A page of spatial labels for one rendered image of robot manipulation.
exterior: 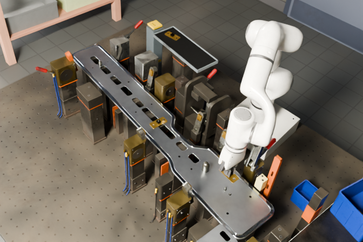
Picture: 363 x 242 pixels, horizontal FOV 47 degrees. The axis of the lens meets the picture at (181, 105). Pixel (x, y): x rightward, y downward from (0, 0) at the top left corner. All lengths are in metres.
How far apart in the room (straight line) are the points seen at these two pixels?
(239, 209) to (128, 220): 0.56
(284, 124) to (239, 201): 0.75
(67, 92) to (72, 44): 1.87
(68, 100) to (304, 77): 2.38
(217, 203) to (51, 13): 2.76
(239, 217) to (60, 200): 0.88
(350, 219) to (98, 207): 1.11
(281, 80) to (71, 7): 2.60
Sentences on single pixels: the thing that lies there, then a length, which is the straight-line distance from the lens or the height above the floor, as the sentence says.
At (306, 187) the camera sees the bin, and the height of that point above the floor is 0.74.
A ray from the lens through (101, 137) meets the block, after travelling 2.30.
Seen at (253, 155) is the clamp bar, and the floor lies 1.11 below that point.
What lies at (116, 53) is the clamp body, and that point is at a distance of 2.37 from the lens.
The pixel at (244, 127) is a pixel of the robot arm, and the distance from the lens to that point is 1.41.
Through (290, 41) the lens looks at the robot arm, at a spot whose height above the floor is 1.54.
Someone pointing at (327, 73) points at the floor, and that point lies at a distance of 4.18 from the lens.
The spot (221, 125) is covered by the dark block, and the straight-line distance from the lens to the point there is 1.90.
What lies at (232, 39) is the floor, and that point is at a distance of 4.31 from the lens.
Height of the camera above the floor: 2.45
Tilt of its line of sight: 45 degrees down
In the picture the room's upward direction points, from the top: 5 degrees clockwise
